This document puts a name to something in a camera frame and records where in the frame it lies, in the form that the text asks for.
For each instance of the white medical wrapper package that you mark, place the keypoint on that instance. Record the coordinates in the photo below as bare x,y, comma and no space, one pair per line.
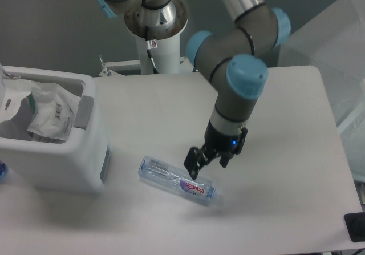
34,111

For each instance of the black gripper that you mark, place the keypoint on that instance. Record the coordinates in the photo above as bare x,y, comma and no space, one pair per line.
216,145

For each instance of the blue bottle cap at edge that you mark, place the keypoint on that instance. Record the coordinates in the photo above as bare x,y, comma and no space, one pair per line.
3,170

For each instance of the white pedestal foot frame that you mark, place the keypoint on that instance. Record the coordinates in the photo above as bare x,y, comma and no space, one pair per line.
133,67

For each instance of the plastic covered equipment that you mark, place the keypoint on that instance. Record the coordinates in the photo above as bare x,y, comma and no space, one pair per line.
333,42

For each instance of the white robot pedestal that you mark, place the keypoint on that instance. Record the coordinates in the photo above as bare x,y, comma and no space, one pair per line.
161,55

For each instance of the clear plastic water bottle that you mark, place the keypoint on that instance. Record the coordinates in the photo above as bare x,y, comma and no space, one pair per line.
177,181

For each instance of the white trash can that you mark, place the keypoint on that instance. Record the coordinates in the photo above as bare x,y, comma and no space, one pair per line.
76,165

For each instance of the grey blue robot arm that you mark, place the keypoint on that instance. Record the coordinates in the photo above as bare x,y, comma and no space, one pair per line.
231,63

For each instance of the black device at edge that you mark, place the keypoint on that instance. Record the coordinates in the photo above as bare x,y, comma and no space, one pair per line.
355,226

